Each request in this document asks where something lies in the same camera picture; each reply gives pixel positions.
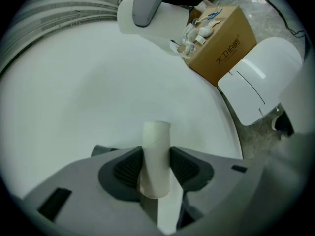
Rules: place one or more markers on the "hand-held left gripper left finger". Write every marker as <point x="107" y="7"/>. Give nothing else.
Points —
<point x="81" y="195"/>

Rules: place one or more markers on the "blue toothbrush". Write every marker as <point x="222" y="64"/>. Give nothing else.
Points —
<point x="215" y="12"/>

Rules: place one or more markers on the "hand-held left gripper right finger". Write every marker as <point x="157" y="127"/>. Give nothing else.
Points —
<point x="226" y="190"/>

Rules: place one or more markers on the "clear plastic bag with items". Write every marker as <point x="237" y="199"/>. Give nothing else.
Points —
<point x="189" y="39"/>

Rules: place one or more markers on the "white closed-lid toilet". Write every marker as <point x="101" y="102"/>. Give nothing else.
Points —
<point x="265" y="72"/>

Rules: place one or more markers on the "cardboard tube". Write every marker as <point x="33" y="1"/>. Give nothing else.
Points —
<point x="156" y="156"/>

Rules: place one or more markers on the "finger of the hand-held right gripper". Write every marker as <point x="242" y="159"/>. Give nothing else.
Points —
<point x="147" y="4"/>

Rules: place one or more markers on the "large closed cardboard box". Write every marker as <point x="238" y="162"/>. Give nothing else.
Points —
<point x="229" y="40"/>

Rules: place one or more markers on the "white stuffed pouch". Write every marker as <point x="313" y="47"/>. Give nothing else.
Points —
<point x="205" y="31"/>

